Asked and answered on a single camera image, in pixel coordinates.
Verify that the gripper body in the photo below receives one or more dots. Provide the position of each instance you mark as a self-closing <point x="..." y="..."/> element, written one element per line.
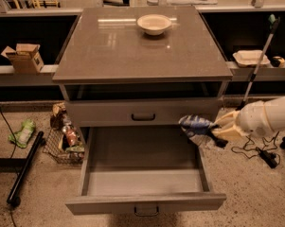
<point x="254" y="121"/>

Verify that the blue chip bag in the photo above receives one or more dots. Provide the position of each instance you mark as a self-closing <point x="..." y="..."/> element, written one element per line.
<point x="197" y="128"/>

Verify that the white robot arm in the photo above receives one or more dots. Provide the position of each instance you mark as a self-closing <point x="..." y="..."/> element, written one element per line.
<point x="257" y="119"/>

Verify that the open grey middle drawer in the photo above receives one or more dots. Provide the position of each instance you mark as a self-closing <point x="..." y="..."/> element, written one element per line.
<point x="143" y="170"/>

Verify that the grey drawer cabinet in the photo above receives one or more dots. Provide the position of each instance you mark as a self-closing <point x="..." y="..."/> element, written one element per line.
<point x="109" y="57"/>

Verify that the closed grey top drawer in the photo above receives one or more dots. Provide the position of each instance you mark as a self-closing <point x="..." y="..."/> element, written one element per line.
<point x="139" y="112"/>

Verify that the white takeout container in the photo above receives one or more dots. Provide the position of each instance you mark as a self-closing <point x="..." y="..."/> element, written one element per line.
<point x="247" y="58"/>

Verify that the yellow tape measure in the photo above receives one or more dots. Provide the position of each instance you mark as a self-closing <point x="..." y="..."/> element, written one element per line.
<point x="277" y="61"/>

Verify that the reacher grabber tool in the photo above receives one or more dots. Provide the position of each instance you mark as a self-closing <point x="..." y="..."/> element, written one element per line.
<point x="274" y="22"/>

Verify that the white ceramic bowl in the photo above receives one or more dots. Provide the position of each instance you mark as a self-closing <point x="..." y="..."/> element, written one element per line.
<point x="154" y="24"/>

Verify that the open cardboard box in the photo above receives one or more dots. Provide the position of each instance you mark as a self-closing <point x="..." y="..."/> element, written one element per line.
<point x="25" y="58"/>

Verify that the black metal floor bar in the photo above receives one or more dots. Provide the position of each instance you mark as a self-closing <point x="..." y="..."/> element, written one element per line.
<point x="13" y="199"/>

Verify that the wire basket with snacks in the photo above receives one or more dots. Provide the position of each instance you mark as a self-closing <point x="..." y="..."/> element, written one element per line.
<point x="63" y="142"/>

